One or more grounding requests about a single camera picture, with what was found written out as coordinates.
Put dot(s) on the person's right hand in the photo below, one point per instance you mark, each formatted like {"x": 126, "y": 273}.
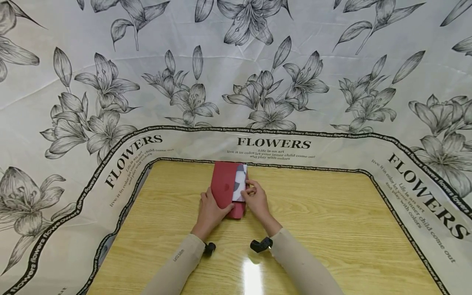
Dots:
{"x": 260, "y": 207}

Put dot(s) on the person's left hand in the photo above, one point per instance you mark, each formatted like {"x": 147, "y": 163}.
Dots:
{"x": 209, "y": 217}

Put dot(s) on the person's left fingers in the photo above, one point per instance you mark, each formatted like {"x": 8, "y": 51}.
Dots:
{"x": 206, "y": 195}

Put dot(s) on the person's right index finger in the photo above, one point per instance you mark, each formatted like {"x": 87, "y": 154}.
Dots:
{"x": 252, "y": 185}

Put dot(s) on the person's right thumb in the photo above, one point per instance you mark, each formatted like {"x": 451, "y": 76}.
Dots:
{"x": 247, "y": 197}

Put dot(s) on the person's left thumb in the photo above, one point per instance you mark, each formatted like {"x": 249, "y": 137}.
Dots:
{"x": 226, "y": 211}

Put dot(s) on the white grey printed card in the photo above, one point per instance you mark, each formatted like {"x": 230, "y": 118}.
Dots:
{"x": 239, "y": 182}

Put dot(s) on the red envelope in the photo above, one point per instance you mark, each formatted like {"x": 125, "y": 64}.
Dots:
{"x": 222, "y": 184}

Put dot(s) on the person's left forearm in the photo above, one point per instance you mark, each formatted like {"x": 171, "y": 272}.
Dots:
{"x": 177, "y": 266}

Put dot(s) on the person's right forearm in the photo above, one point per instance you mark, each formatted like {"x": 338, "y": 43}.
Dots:
{"x": 302, "y": 264}

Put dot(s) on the black wrist band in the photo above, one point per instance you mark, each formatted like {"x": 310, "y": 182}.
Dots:
{"x": 209, "y": 248}
{"x": 261, "y": 245}

